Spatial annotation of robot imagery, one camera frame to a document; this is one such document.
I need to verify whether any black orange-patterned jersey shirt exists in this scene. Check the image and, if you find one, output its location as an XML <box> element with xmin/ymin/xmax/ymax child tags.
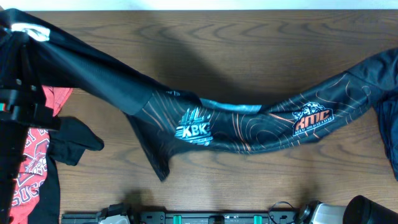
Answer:
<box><xmin>1</xmin><ymin>9</ymin><xmax>397</xmax><ymax>180</ymax></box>

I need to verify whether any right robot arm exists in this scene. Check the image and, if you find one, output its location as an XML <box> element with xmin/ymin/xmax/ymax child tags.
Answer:
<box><xmin>294</xmin><ymin>195</ymin><xmax>397</xmax><ymax>224</ymax></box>

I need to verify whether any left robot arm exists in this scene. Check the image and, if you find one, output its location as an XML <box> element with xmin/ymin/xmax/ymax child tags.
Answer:
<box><xmin>1</xmin><ymin>32</ymin><xmax>60</xmax><ymax>223</ymax></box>

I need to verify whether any plain black garment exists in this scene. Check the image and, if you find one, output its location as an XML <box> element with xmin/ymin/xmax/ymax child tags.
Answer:
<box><xmin>27</xmin><ymin>117</ymin><xmax>104</xmax><ymax>224</ymax></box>

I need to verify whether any red printed t-shirt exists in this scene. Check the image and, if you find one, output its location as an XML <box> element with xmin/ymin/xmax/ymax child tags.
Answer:
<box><xmin>8</xmin><ymin>85</ymin><xmax>74</xmax><ymax>224</ymax></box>

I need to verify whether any dark navy blue garment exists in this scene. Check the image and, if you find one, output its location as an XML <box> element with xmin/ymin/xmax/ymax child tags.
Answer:
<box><xmin>374</xmin><ymin>93</ymin><xmax>397</xmax><ymax>180</ymax></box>

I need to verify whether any black mounting rail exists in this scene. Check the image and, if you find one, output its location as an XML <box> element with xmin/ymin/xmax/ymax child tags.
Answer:
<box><xmin>60</xmin><ymin>211</ymin><xmax>296</xmax><ymax>224</ymax></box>

